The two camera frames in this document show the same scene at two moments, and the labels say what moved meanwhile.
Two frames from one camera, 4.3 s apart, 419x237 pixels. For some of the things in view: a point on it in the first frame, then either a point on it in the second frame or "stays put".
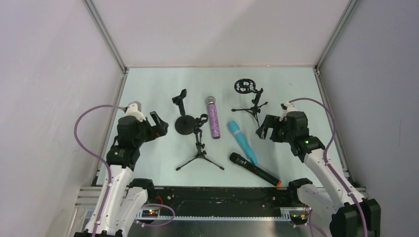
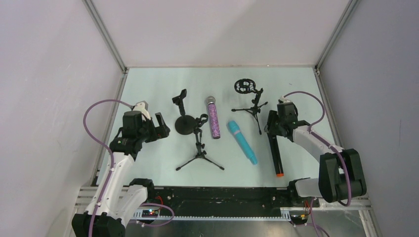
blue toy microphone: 233,126 stays put
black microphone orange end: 257,170 to 275,154
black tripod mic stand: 200,146 stays put
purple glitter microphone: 213,120 stays put
